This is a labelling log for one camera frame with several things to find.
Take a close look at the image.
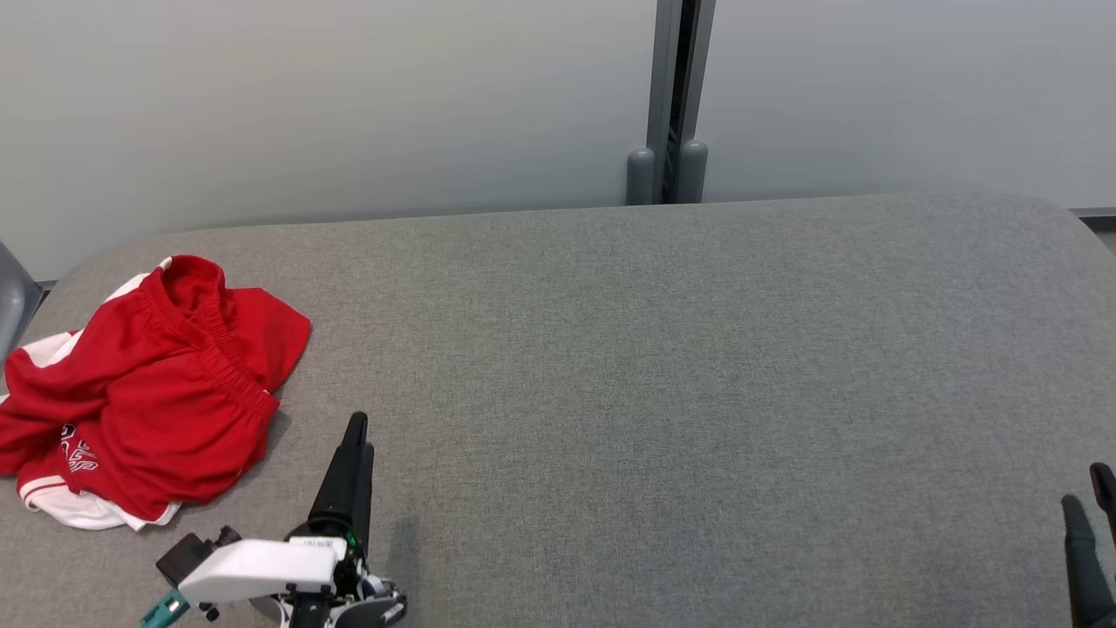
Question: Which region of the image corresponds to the black cable teal connector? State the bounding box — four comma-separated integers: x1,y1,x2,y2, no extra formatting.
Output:
139,589,191,628

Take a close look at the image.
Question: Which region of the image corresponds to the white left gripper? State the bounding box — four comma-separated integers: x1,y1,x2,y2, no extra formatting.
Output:
177,413,376,605

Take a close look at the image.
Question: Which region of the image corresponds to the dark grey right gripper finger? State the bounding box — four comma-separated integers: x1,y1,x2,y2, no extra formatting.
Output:
1061,494,1116,628
1090,462,1116,533

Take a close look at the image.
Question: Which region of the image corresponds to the grey metal partition foot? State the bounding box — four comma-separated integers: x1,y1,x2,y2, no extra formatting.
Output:
0,242,43,367

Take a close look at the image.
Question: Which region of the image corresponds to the red shorts white stripe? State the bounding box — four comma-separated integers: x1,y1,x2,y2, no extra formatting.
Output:
3,255,312,522

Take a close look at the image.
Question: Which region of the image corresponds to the grey metal partition post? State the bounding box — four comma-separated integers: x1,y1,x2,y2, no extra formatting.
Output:
626,0,718,206

